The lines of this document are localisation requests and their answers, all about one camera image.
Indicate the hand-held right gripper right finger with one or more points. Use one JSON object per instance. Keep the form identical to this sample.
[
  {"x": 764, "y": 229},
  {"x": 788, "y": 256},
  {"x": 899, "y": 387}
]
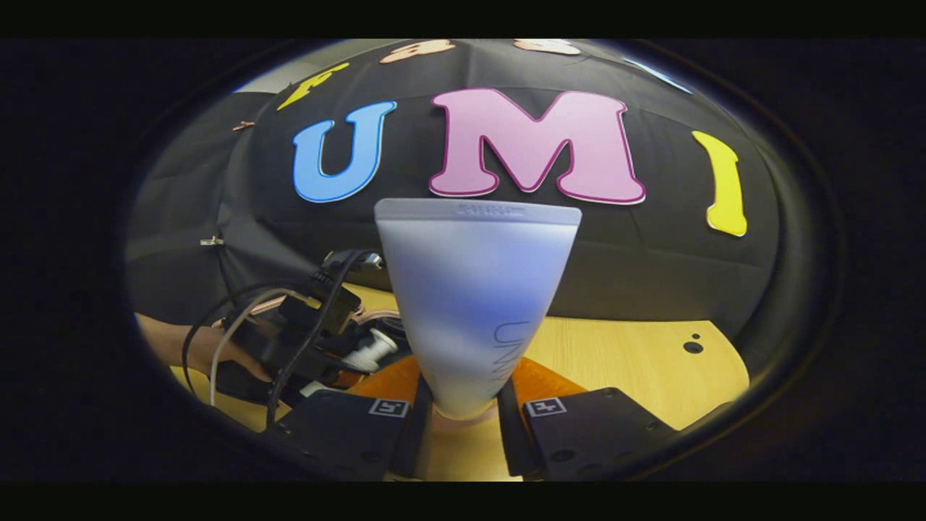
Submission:
[{"x": 593, "y": 434}]

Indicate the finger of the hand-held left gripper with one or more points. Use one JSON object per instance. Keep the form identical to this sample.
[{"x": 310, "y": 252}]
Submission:
[{"x": 351, "y": 380}]

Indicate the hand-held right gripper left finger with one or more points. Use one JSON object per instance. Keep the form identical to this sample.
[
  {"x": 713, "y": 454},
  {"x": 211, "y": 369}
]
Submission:
[{"x": 340, "y": 434}]

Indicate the white pump bottle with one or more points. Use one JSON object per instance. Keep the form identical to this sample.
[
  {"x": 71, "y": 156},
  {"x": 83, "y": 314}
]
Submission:
[{"x": 370, "y": 349}]

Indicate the white squeeze tube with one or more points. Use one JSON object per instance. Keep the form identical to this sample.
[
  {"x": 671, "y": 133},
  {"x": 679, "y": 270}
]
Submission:
[{"x": 474, "y": 289}]

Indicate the metal clip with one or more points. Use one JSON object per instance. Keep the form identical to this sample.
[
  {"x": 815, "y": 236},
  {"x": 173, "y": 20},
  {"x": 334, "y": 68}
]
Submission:
[{"x": 211, "y": 240}]

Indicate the black backdrop cloth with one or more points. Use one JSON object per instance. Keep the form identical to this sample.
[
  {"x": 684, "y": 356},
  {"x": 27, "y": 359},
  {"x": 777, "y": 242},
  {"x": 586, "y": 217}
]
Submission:
[{"x": 651, "y": 268}]

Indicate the pink clip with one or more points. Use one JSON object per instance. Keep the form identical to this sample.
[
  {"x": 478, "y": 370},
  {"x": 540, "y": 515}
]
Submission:
[{"x": 242, "y": 125}]

